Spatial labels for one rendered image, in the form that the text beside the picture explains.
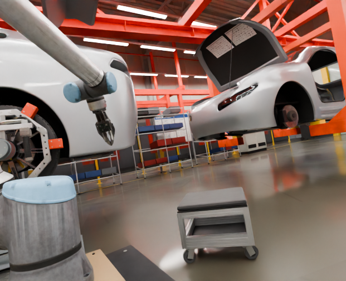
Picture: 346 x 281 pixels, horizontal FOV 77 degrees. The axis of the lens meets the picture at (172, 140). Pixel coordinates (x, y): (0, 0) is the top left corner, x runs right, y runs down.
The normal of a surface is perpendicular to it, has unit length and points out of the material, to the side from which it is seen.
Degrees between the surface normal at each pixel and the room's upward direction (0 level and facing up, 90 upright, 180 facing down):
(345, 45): 90
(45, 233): 89
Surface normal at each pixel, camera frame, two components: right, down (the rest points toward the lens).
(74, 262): 0.82, -0.49
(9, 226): -0.27, -0.02
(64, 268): 0.67, -0.48
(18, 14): 0.59, 0.70
